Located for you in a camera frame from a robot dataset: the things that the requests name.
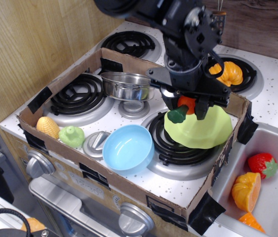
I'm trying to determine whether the grey sink basin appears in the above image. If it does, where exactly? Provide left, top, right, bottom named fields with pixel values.
left=205, top=123, right=278, bottom=237

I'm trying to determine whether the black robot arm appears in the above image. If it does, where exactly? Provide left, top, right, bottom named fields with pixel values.
left=95, top=0, right=231, bottom=122

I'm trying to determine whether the front left black burner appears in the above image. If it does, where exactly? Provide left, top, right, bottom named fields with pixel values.
left=43, top=73, right=114, bottom=127

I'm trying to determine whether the silver oven door handle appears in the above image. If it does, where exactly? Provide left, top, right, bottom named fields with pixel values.
left=29, top=177, right=119, bottom=237

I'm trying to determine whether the silver knob near bowl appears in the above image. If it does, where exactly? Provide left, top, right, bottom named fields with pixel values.
left=82, top=131, right=110, bottom=160

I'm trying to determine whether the light green plastic plate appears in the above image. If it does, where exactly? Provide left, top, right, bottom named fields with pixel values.
left=164, top=106, right=233, bottom=149

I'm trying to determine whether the orange pumpkin half in sink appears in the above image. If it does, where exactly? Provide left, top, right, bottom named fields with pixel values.
left=231, top=172, right=261, bottom=212

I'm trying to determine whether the silver oven knob left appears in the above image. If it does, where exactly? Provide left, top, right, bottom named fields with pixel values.
left=26, top=150, right=55, bottom=179

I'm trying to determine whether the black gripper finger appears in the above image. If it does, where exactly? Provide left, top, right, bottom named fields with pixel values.
left=160, top=85, right=179, bottom=110
left=195, top=96, right=211, bottom=120

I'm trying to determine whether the silver oven knob right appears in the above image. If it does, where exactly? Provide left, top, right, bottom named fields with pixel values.
left=119, top=202, right=155, bottom=237

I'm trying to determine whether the hanging silver spatula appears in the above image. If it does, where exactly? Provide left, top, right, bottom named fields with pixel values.
left=213, top=0, right=227, bottom=31

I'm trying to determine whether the yellow toy corn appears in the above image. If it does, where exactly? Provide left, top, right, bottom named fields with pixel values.
left=36, top=117, right=60, bottom=139

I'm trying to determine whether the small steel pot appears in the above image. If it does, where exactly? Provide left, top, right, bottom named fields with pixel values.
left=100, top=72, right=155, bottom=101

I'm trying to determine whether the light blue plastic bowl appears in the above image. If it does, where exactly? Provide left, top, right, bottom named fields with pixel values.
left=103, top=124, right=155, bottom=176

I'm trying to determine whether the red toy strawberry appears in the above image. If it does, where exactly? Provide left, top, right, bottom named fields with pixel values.
left=247, top=153, right=278, bottom=179

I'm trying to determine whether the silver oven knob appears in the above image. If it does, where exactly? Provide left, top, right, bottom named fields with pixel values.
left=119, top=202, right=155, bottom=237
left=26, top=150, right=55, bottom=179

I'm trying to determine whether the light green toy vegetable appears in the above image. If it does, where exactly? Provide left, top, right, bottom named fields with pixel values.
left=59, top=126, right=85, bottom=148

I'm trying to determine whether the brown cardboard fence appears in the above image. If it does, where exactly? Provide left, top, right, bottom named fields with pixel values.
left=18, top=48, right=251, bottom=237

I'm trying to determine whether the back right black burner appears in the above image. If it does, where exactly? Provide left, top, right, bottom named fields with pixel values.
left=220, top=54, right=264, bottom=100

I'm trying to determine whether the front right black burner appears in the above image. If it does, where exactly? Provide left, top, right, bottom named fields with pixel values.
left=142, top=109, right=224, bottom=181

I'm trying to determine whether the silver knob under pot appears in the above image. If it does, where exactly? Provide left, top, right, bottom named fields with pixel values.
left=119, top=101, right=150, bottom=119

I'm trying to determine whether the orange toy piece in sink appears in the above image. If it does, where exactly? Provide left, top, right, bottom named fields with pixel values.
left=238, top=212, right=266, bottom=233

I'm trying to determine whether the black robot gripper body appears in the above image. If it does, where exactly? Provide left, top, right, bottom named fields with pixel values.
left=146, top=58, right=231, bottom=107

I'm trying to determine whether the orange toy bottom left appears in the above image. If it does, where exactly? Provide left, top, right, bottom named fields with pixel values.
left=26, top=217, right=45, bottom=233

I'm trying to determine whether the back left black burner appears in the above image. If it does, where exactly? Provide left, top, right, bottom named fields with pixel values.
left=96, top=31, right=162, bottom=62

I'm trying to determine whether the orange toy pumpkin half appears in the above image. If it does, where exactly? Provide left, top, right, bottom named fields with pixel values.
left=216, top=61, right=243, bottom=87

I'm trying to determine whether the black burner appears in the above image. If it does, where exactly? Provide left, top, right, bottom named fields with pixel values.
left=142, top=109, right=224, bottom=181
left=220, top=54, right=264, bottom=100
left=96, top=31, right=162, bottom=62
left=43, top=73, right=114, bottom=127

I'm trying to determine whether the black cable bottom left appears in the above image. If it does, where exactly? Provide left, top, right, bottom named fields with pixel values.
left=0, top=208, right=32, bottom=237

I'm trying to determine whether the orange toy carrot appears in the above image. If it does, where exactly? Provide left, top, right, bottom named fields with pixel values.
left=167, top=96, right=196, bottom=123

